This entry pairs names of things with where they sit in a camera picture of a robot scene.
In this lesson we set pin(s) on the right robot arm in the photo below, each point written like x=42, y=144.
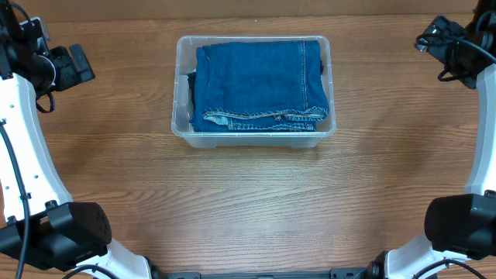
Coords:
x=457, y=228

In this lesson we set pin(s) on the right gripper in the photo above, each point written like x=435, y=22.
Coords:
x=435, y=47

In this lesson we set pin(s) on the blue denim jeans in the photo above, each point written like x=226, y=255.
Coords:
x=259, y=87

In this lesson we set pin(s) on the black cloth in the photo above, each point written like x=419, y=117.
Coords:
x=191, y=85

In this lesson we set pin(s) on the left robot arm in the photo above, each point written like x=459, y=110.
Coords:
x=45, y=228

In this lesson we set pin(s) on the clear plastic storage bin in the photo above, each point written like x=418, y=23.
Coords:
x=183, y=108

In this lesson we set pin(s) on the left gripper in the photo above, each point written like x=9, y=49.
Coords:
x=69, y=76

